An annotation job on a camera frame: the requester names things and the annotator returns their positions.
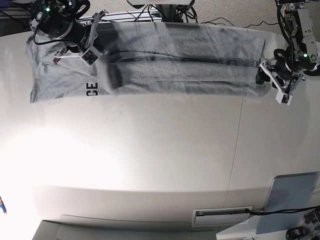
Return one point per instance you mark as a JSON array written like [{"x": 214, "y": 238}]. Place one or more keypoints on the white central mount stand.
[{"x": 170, "y": 11}]

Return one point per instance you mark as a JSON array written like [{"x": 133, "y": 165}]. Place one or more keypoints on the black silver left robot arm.
[{"x": 300, "y": 58}]

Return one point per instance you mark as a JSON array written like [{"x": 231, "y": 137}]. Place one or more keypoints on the grey T-shirt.
[{"x": 152, "y": 58}]

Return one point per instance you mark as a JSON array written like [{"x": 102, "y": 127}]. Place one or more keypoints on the blue-grey tablet panel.
[{"x": 291, "y": 191}]

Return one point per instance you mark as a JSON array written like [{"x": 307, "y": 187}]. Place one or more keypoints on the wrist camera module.
[
  {"x": 89, "y": 57},
  {"x": 283, "y": 98}
]

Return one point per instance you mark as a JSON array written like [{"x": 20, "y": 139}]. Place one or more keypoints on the white cable slot tray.
[{"x": 213, "y": 217}]

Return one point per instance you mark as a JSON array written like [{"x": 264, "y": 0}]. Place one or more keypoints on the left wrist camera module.
[{"x": 283, "y": 98}]

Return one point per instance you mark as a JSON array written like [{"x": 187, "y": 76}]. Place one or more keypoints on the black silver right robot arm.
[{"x": 60, "y": 21}]

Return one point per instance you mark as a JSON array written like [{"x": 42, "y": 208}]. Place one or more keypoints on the black device with blue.
[{"x": 296, "y": 233}]

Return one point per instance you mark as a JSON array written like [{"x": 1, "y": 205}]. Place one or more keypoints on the orange blue tool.
[{"x": 2, "y": 206}]

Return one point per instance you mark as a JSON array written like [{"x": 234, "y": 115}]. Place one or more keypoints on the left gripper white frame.
[{"x": 277, "y": 73}]

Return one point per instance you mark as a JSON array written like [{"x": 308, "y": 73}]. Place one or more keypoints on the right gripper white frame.
[{"x": 81, "y": 37}]

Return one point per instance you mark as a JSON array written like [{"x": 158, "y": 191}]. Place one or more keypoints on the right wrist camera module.
[{"x": 89, "y": 57}]

